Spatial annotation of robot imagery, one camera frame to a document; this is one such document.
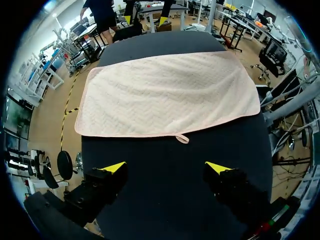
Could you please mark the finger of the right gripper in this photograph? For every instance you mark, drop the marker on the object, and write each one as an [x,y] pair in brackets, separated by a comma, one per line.
[165,13]
[128,12]

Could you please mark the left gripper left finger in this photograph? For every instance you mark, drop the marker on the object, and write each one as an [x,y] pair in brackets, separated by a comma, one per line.
[100,185]

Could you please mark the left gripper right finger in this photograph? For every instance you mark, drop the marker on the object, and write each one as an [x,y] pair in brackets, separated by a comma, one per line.
[232,186]

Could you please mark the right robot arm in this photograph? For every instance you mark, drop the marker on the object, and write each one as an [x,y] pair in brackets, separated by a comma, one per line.
[300,35]

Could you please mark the pale pink towel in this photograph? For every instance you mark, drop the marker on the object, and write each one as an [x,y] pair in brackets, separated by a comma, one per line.
[167,95]

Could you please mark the person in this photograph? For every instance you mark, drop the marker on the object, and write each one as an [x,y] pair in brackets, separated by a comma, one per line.
[105,15]

